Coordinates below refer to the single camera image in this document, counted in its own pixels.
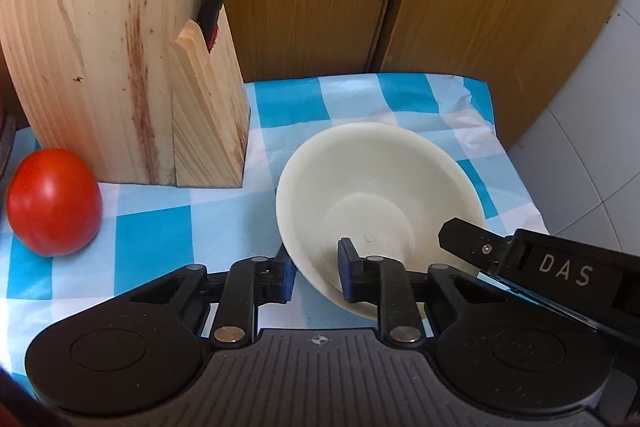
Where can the red tomato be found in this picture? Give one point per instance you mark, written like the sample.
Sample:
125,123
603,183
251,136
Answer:
52,202

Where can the blue checkered tablecloth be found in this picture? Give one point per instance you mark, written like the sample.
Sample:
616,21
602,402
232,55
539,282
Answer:
175,217

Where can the wooden knife block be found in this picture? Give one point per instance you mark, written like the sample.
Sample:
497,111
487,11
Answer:
100,32

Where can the cream bowl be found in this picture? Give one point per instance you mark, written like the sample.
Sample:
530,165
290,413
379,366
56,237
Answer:
375,187

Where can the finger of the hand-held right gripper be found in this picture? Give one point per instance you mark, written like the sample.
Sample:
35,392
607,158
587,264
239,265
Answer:
540,299
475,244

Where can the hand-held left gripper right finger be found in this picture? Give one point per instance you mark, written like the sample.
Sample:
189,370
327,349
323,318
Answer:
347,269

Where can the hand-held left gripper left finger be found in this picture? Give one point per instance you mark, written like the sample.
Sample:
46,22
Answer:
286,274

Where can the wooden cabinet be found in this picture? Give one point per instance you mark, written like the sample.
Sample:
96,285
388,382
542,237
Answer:
450,7

